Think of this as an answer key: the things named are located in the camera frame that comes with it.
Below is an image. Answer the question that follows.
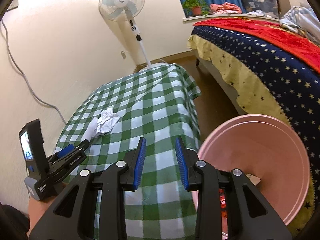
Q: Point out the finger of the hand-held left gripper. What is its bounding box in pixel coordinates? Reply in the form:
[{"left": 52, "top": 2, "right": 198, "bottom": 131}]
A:
[
  {"left": 59, "top": 140, "right": 90, "bottom": 177},
  {"left": 53, "top": 144, "right": 75, "bottom": 159}
]

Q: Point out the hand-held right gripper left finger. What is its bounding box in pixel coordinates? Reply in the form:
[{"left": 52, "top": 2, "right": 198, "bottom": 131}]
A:
[{"left": 29, "top": 137, "right": 147, "bottom": 240}]

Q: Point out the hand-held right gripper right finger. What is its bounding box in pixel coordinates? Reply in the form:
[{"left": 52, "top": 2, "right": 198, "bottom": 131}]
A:
[{"left": 175, "top": 137, "right": 293, "bottom": 240}]

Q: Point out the white paper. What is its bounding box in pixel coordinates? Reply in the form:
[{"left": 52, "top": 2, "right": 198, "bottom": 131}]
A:
[
  {"left": 81, "top": 117, "right": 99, "bottom": 142},
  {"left": 246, "top": 173, "right": 260, "bottom": 185},
  {"left": 97, "top": 107, "right": 120, "bottom": 134}
]

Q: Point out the pink plastic bin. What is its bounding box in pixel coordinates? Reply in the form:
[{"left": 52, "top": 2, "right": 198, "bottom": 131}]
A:
[{"left": 191, "top": 114, "right": 312, "bottom": 240}]

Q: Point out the person's left forearm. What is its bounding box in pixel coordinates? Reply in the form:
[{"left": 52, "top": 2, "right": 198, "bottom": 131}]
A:
[{"left": 0, "top": 197, "right": 53, "bottom": 240}]

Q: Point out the crumpled white paper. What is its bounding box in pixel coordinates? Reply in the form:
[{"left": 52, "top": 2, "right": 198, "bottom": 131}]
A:
[{"left": 97, "top": 107, "right": 120, "bottom": 134}]

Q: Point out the green checkered tablecloth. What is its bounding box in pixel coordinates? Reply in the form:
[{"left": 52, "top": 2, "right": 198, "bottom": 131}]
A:
[{"left": 54, "top": 64, "right": 202, "bottom": 240}]

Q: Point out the black and red snack wrapper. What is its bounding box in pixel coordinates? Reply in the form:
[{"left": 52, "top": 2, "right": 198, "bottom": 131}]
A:
[{"left": 219, "top": 189, "right": 229, "bottom": 230}]

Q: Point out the white flat paper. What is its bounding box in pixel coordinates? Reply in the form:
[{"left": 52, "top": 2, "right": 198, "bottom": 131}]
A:
[{"left": 246, "top": 173, "right": 260, "bottom": 185}]

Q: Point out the yellow star bed sheet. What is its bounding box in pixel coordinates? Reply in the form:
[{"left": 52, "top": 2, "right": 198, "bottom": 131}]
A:
[{"left": 187, "top": 34, "right": 320, "bottom": 235}]

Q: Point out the navy star blanket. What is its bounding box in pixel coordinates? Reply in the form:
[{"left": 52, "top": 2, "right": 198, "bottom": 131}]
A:
[{"left": 191, "top": 26, "right": 320, "bottom": 178}]

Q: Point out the white windowsill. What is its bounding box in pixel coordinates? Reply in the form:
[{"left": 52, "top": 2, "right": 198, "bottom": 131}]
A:
[{"left": 182, "top": 12, "right": 280, "bottom": 22}]

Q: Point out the white standing fan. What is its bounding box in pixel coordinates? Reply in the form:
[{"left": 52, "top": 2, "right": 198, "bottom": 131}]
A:
[{"left": 98, "top": 0, "right": 170, "bottom": 73}]

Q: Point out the red blanket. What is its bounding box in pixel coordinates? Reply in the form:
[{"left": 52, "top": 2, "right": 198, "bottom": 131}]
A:
[{"left": 193, "top": 17, "right": 320, "bottom": 74}]

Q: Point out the potted green plant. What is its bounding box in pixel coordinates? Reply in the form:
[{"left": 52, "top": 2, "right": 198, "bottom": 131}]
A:
[{"left": 182, "top": 0, "right": 210, "bottom": 17}]

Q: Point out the pink folded cloth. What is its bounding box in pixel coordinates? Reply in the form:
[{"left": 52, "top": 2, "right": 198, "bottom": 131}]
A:
[{"left": 209, "top": 2, "right": 242, "bottom": 14}]

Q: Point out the translucent storage box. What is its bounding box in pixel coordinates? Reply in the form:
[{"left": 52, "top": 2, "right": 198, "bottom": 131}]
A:
[{"left": 240, "top": 0, "right": 279, "bottom": 14}]

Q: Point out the blue striped cloth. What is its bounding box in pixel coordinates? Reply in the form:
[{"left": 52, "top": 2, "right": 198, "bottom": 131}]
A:
[{"left": 279, "top": 6, "right": 320, "bottom": 43}]

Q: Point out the grey wall cable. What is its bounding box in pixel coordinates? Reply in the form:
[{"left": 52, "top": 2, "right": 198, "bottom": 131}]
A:
[{"left": 0, "top": 20, "right": 67, "bottom": 125}]

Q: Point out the white bed frame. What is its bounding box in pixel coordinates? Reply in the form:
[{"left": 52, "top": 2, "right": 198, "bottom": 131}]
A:
[{"left": 196, "top": 55, "right": 240, "bottom": 115}]

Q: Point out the white wall socket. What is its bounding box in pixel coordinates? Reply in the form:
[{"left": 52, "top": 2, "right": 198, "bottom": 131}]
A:
[{"left": 6, "top": 0, "right": 19, "bottom": 12}]

